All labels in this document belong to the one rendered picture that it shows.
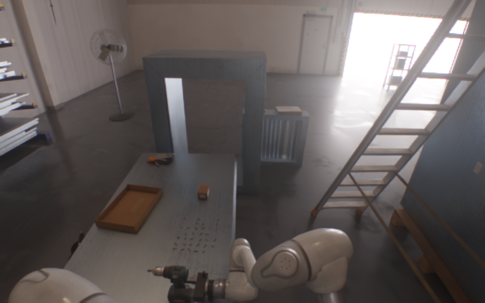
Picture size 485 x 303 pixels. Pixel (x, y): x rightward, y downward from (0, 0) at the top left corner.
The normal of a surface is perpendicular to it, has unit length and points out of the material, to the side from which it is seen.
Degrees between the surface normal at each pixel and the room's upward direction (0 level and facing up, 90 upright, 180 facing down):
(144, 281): 0
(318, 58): 90
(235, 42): 90
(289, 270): 26
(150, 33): 90
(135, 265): 0
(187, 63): 90
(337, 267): 57
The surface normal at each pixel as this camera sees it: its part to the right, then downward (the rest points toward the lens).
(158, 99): -0.05, 0.48
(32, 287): -0.15, -0.85
